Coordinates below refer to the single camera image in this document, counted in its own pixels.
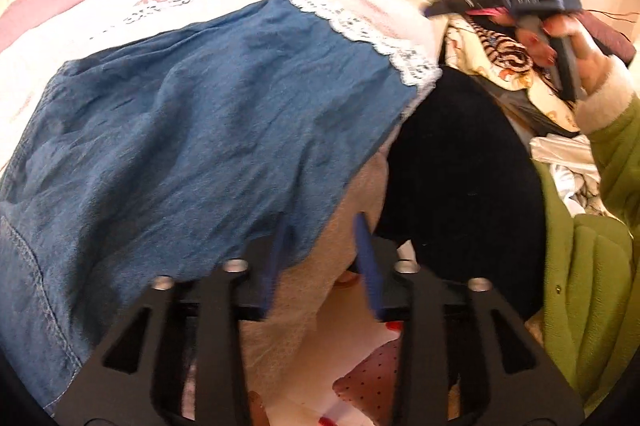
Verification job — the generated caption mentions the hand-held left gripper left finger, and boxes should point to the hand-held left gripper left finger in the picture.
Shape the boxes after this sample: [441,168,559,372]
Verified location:
[52,212,291,426]

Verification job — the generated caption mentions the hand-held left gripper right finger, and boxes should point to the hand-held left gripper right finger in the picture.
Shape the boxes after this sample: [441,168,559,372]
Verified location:
[352,212,586,426]

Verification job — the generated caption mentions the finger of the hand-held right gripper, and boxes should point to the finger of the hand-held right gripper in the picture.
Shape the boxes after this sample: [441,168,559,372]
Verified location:
[424,0,513,18]

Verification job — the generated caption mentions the blue denim pants lace trim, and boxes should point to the blue denim pants lace trim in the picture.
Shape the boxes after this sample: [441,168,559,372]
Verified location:
[0,0,443,417]

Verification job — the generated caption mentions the person's right hand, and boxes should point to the person's right hand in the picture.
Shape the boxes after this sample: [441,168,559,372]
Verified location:
[520,13,618,97]

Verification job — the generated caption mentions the person's left hand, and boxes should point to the person's left hand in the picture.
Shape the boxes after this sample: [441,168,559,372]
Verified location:
[247,388,271,426]

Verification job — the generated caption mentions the beige cloth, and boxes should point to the beige cloth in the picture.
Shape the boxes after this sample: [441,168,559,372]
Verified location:
[240,151,401,426]

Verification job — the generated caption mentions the maroon cloth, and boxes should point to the maroon cloth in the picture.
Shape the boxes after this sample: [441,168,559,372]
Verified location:
[585,11,628,57]

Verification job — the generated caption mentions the cream cartoon print cloth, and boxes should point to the cream cartoon print cloth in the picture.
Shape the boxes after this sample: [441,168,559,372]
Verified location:
[442,11,581,137]

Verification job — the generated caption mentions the black garment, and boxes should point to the black garment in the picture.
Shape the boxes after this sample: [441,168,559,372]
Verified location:
[375,68,548,322]

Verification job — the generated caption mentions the white crumpled clothes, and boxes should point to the white crumpled clothes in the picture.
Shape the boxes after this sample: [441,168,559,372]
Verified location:
[530,133,608,217]

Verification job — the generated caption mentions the green fleece jacket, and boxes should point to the green fleece jacket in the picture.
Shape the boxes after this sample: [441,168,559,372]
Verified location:
[535,156,640,417]

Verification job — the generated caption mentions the pink strawberry print bed sheet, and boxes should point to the pink strawberry print bed sheet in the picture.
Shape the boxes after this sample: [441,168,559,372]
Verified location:
[0,0,446,172]

